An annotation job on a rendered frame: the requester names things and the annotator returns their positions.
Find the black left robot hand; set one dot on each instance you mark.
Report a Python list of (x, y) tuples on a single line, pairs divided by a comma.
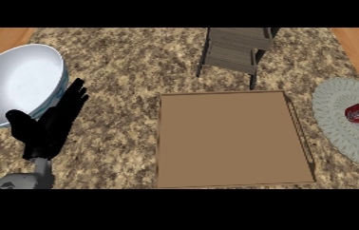
[(51, 123)]

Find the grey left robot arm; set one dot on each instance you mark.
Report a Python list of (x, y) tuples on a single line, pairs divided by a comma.
[(38, 176)]

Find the brown wooden tray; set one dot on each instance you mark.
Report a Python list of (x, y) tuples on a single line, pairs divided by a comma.
[(230, 142)]

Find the grey tiered basket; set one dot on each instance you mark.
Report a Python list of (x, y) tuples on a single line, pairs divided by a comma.
[(236, 51)]

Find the white bowl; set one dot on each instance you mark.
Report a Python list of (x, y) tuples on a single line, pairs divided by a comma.
[(26, 78)]

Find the pale round woven placemat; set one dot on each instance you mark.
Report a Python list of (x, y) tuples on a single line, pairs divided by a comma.
[(335, 116)]

